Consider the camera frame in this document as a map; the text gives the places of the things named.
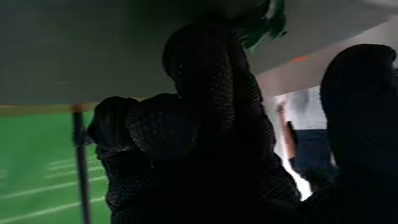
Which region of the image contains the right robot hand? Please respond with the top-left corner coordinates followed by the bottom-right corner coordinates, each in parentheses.
top-left (85, 21), bottom-right (398, 224)

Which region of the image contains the dark mat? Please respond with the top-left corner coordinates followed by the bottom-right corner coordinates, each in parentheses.
top-left (0, 0), bottom-right (398, 106)

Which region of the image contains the person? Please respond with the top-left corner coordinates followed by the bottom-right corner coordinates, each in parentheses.
top-left (271, 85), bottom-right (339, 192)

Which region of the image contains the green sprig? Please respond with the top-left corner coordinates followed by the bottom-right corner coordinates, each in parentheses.
top-left (234, 0), bottom-right (289, 50)

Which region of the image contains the black stand pole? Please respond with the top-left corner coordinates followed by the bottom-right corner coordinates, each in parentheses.
top-left (69, 105), bottom-right (94, 224)

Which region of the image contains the white sheet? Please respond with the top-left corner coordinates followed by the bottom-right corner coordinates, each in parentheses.
top-left (252, 20), bottom-right (398, 100)

